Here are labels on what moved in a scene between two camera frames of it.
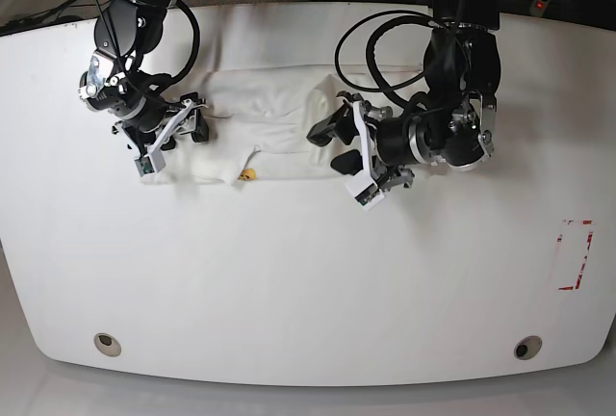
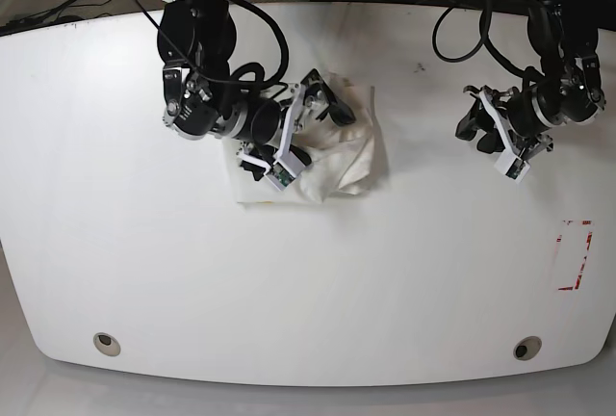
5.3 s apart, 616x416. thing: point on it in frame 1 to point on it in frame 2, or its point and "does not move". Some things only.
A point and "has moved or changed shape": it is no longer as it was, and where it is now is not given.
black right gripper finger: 348,163 to 491,143
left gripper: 152,130 to 311,97
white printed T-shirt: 261,122 has moved or changed shape
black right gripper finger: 342,123 to 477,118
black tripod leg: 9,28 does not move
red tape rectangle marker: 589,240 does not move
